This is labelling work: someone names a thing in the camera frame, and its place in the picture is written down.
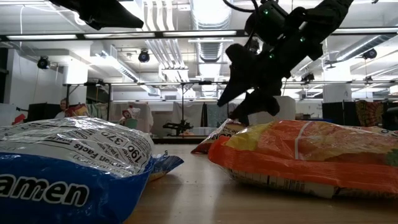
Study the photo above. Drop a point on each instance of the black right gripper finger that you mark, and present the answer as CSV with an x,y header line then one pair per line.
x,y
258,104
239,87

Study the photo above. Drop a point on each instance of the red ramen packet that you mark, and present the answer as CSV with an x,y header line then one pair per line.
x,y
77,110
129,113

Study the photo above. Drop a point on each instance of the blue ramen packet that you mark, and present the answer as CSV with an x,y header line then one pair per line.
x,y
62,193

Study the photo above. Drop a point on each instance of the black background robot arm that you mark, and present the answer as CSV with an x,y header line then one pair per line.
x,y
177,126

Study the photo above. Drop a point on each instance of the white hexagonal plant pot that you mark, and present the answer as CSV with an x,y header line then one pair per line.
x,y
287,109

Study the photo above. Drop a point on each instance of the black ceiling spotlight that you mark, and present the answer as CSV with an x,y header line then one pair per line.
x,y
43,63
370,53
143,56
308,77

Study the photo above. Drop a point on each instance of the grey cloth cover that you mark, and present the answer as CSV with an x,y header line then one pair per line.
x,y
192,112

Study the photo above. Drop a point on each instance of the white column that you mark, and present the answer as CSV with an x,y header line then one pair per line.
x,y
337,93

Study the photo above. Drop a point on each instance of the black partition panel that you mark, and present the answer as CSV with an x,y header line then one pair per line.
x,y
334,113

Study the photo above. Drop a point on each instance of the person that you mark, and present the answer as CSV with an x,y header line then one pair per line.
x,y
63,105

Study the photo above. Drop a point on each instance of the orange patterned tapestry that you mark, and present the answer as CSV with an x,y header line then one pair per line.
x,y
370,118

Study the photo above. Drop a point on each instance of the red background object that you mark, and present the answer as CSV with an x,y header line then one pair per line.
x,y
19,119

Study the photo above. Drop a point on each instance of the dark chair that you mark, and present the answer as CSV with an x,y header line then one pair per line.
x,y
392,119

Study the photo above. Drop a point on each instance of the black light bar frame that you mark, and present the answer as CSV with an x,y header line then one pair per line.
x,y
159,34

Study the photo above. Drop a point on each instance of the silver ventilation duct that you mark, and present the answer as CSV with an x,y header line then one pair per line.
x,y
211,53
357,49

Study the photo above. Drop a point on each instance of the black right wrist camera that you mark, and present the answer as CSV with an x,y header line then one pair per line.
x,y
267,21

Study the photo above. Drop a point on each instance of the black background rig frame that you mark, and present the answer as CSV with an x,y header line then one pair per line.
x,y
182,102
67,93

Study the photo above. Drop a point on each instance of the black aluminium table frame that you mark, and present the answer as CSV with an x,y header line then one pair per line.
x,y
174,140

